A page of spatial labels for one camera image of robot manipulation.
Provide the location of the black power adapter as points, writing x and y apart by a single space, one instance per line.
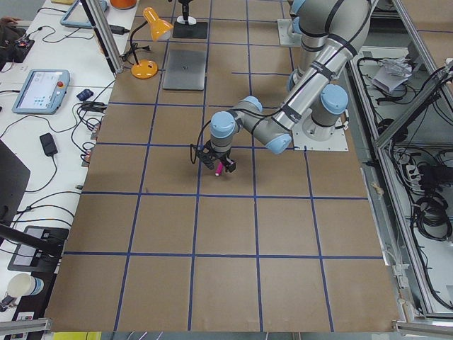
118 30

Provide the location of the white computer mouse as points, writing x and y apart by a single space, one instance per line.
186 21

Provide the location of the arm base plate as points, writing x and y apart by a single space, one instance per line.
287 37
307 136

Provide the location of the black mousepad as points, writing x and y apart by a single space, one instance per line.
197 31

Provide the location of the orange cylindrical container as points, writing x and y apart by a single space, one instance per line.
123 4

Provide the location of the blue teach pendant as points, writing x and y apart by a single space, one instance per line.
42 92
76 17

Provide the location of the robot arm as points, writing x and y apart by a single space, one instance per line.
331 32

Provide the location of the pink marker pen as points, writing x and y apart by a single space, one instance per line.
219 169

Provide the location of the white paper cup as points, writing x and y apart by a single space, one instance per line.
24 284

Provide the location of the silver laptop notebook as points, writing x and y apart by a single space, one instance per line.
185 70

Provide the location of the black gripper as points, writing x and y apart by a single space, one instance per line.
185 12
221 155

